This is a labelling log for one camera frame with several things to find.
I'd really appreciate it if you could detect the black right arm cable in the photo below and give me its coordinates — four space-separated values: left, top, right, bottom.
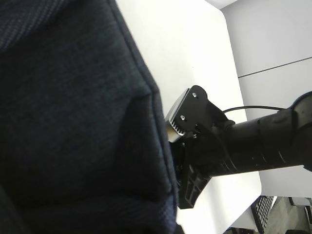
223 105 293 115

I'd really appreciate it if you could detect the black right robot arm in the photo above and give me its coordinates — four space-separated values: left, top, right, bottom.
171 87 312 209

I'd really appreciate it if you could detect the black keyboard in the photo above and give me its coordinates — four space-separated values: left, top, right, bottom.
251 195 274 234

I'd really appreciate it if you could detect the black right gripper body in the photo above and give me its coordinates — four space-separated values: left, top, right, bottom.
170 125 229 209

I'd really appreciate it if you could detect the dark blue fabric bag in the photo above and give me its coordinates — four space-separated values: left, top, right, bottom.
0 0 182 234

